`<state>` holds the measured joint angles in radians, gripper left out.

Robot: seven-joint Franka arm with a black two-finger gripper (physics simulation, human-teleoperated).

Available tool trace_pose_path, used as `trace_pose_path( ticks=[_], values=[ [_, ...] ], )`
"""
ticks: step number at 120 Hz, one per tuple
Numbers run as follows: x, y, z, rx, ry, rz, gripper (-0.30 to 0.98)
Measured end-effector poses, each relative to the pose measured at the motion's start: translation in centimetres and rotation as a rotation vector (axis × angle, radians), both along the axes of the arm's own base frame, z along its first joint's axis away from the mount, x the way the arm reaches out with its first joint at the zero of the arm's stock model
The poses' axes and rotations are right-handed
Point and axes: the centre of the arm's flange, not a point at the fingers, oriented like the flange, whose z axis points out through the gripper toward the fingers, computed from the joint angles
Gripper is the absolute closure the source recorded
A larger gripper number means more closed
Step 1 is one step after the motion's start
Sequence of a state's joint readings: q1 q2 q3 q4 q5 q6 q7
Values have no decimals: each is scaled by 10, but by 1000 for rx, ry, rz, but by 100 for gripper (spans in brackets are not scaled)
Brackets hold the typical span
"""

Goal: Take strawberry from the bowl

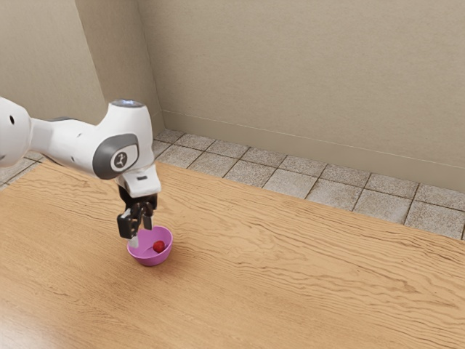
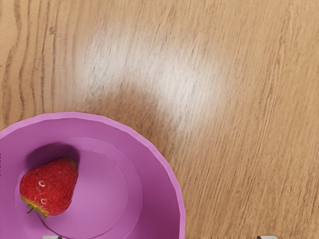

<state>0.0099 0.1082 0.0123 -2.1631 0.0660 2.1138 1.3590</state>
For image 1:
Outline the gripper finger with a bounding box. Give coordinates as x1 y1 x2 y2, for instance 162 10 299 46
142 203 155 231
116 207 142 248

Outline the purple bowl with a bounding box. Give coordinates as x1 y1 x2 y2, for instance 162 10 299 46
126 225 174 268

